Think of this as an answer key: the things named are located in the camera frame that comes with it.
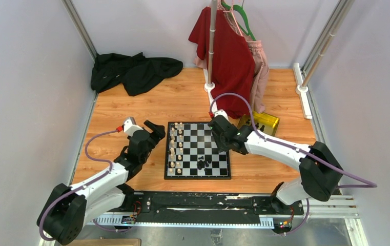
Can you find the black white chess board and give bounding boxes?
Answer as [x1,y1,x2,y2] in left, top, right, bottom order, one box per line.
[164,121,231,180]

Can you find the yellow metal tin box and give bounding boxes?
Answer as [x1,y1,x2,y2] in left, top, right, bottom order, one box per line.
[237,111,280,136]

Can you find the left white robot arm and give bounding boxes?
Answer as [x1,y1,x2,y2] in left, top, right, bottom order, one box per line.
[36,117,166,245]

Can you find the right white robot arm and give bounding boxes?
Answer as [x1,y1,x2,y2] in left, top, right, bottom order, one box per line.
[208,115,343,214]

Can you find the white chess pieces rows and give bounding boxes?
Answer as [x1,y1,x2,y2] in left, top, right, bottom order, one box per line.
[167,122,184,176]

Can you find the black chess pieces cluster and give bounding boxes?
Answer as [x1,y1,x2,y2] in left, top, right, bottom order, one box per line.
[197,156,212,170]

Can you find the pink garment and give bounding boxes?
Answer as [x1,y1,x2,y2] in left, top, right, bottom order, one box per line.
[193,0,270,114]

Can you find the white clothes rack stand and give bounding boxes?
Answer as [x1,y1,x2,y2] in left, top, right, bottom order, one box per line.
[204,0,218,113]

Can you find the black cloth pile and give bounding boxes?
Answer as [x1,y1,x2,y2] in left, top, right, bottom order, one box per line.
[91,52,183,96]

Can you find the red shirt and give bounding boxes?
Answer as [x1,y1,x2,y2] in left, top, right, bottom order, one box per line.
[188,7,255,101]

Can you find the right white rack foot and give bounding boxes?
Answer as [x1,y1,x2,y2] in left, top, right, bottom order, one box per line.
[292,0,355,120]

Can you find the green clothes hanger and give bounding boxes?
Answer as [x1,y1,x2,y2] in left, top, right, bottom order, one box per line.
[220,1,256,41]

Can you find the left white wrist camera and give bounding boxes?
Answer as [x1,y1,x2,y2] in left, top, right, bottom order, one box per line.
[122,117,143,137]

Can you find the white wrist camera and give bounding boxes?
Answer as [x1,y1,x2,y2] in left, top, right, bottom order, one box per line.
[122,117,143,137]
[213,109,229,120]

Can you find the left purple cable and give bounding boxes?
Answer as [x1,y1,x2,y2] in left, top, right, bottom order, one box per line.
[38,126,124,242]

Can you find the purple cable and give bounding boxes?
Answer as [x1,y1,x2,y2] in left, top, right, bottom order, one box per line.
[38,126,124,242]
[209,92,378,189]

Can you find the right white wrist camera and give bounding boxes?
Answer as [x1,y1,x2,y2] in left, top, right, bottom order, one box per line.
[213,109,229,120]

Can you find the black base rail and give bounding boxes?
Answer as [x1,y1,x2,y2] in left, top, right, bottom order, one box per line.
[105,191,304,229]

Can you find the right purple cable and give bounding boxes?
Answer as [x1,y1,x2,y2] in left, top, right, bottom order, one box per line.
[209,92,378,189]

